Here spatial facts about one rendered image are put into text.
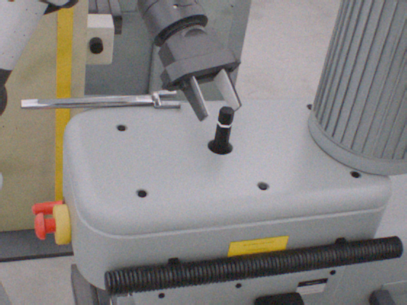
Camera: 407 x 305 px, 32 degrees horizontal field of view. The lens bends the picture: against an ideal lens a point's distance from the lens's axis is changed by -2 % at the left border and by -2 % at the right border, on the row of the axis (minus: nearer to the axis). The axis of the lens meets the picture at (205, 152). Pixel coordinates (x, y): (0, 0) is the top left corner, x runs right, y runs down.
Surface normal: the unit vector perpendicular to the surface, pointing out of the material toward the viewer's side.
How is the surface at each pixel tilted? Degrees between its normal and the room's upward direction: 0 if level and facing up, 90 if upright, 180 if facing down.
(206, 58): 30
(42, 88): 90
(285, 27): 0
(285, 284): 90
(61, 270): 0
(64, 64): 90
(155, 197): 0
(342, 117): 90
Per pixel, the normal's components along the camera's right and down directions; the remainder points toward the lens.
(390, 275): 0.27, 0.62
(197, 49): 0.40, -0.39
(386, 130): -0.16, 0.59
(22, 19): 0.58, 0.55
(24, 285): 0.14, -0.78
